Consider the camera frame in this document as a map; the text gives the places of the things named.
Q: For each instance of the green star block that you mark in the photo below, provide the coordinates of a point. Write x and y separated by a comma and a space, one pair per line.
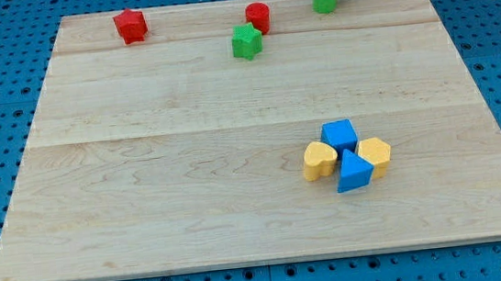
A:
246, 41

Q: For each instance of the red star block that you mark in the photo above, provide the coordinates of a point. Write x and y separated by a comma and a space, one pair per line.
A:
131, 25

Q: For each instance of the yellow heart block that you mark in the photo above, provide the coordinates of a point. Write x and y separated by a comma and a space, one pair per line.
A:
319, 161

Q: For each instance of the light wooden board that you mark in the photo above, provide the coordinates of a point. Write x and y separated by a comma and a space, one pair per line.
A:
171, 156

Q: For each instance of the blue cube block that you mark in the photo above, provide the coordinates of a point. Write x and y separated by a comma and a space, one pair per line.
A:
340, 135

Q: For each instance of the blue triangle block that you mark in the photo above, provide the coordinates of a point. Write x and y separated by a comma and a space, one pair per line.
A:
355, 172

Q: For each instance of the yellow hexagon block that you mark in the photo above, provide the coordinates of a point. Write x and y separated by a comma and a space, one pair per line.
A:
378, 153

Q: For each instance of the red cylinder block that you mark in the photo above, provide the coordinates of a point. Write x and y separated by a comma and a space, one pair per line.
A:
259, 15

